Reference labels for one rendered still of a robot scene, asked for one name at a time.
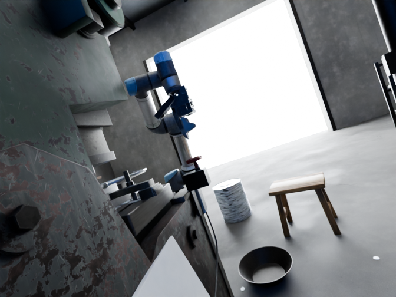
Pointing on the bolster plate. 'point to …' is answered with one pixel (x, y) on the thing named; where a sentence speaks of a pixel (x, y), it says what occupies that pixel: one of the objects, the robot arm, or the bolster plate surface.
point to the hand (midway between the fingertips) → (185, 137)
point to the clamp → (148, 186)
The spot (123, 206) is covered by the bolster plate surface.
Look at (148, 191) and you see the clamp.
